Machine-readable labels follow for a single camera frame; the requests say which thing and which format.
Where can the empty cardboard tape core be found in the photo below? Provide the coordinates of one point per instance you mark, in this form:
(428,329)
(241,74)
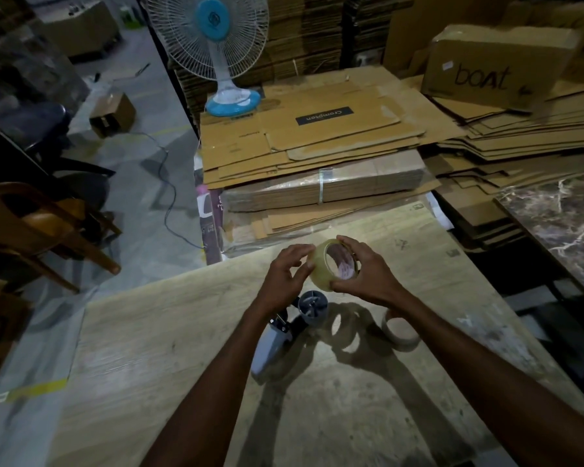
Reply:
(400,330)

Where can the big cardboard box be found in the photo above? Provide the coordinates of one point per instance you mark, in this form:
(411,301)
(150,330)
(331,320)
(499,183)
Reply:
(80,26)

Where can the grey tape dispenser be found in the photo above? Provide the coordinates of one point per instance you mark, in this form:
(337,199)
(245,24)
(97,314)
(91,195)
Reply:
(286,330)

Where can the stack of flattened cardboard sheets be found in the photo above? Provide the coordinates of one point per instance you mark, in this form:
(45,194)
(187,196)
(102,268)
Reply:
(316,126)

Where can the person's right thumb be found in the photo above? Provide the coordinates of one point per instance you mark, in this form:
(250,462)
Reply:
(343,283)

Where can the clear packing tape roll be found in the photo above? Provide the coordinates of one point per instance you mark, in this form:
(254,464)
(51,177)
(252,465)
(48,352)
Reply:
(332,265)

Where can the large printed cardboard box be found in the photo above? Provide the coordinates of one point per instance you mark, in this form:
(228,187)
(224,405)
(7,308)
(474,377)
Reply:
(496,65)

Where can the small cardboard box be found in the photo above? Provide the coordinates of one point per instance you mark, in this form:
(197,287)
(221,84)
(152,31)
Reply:
(112,114)

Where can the dark marble slab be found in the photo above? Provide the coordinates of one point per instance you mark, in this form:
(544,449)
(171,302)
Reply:
(562,223)

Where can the pile of flattened brown cartons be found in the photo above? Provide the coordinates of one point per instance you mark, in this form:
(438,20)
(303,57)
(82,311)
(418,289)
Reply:
(520,140)

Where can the person's left hand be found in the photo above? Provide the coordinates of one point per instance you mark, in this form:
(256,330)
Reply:
(280,282)

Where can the person's right forearm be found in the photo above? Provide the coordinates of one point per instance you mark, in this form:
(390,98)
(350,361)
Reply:
(491,384)

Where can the wall of stacked cardboard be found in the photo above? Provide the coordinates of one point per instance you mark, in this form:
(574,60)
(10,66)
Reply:
(316,29)

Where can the wooden chair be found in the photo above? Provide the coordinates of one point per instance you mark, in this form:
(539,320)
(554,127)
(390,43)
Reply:
(44,228)

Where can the person's left forearm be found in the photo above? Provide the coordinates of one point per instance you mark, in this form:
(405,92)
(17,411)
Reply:
(209,398)

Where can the person's left thumb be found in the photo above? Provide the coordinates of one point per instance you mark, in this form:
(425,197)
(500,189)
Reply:
(307,274)

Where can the black office chair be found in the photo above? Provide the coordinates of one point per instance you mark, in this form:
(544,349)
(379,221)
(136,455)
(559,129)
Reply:
(44,140)

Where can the white and blue table fan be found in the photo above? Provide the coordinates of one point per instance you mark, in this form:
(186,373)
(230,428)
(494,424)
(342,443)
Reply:
(213,48)

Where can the person's right hand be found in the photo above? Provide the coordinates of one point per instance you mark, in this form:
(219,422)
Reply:
(372,277)

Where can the purple and white packet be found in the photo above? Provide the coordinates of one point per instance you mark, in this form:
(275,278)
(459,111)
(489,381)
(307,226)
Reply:
(209,223)

